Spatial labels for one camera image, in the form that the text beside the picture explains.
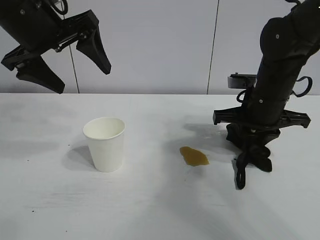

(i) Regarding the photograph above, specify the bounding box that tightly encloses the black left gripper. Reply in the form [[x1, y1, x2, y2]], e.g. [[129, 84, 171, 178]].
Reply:
[[0, 0, 113, 95]]

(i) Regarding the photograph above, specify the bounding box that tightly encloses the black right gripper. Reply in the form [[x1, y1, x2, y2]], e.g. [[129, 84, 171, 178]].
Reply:
[[212, 91, 312, 152]]

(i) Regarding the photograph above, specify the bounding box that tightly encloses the black cloth rag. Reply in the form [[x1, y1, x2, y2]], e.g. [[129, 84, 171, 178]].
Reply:
[[233, 143, 273, 191]]

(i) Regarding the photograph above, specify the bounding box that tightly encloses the white paper cup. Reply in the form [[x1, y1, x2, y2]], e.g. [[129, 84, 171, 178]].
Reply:
[[82, 116, 126, 173]]

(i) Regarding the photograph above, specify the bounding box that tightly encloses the amber spilled liquid puddle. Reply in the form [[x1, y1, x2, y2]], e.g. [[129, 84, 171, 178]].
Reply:
[[179, 146, 210, 167]]

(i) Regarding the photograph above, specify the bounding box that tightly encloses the thin right wrist camera cable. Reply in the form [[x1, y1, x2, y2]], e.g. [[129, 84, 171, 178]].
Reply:
[[235, 87, 252, 104]]

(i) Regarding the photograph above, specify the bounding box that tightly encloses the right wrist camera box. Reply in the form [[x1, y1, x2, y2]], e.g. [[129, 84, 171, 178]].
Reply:
[[226, 72, 259, 90]]

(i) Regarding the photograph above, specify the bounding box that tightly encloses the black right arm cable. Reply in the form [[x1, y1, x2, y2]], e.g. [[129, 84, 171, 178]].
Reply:
[[290, 75, 314, 99]]

